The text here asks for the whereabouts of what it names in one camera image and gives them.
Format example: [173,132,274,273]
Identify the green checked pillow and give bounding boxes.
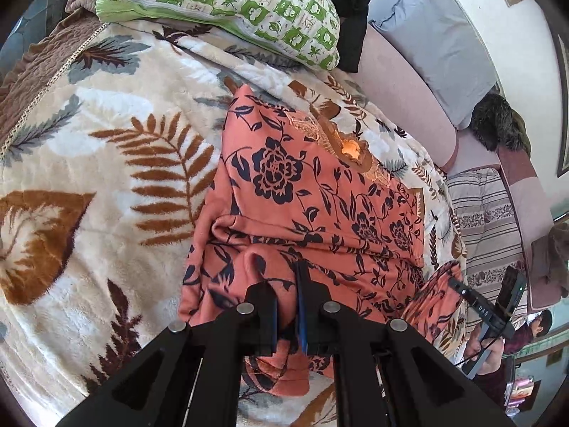
[91,0,342,72]

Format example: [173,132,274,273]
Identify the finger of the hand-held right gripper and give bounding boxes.
[447,276,474,305]

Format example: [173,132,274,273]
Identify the grey pillow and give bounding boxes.
[371,0,496,130]

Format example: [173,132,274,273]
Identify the brown quilted bedcover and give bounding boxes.
[0,0,110,152]

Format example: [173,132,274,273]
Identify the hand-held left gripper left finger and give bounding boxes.
[55,282,281,427]

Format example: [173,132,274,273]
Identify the large framed picture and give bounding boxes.
[555,33,569,179]

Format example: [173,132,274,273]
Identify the striped pillow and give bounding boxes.
[446,167,527,321]

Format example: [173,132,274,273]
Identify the leaf print blanket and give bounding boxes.
[0,20,467,427]

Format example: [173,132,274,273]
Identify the person's right forearm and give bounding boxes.
[470,327,506,376]

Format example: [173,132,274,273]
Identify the person's body in maroon clothes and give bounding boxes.
[464,309,554,410]

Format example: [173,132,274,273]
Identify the black garment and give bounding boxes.
[296,0,374,74]

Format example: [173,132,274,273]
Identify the orange floral garment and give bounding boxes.
[178,84,467,397]

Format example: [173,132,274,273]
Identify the brown cloth on sofa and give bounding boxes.
[531,220,569,299]

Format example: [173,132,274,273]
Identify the pink sofa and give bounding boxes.
[349,22,558,314]

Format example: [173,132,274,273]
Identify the dark furry cushion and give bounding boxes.
[470,93,525,152]

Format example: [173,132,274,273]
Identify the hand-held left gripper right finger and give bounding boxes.
[293,260,517,427]

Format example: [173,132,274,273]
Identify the olive brown cloth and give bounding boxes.
[511,109,533,157]

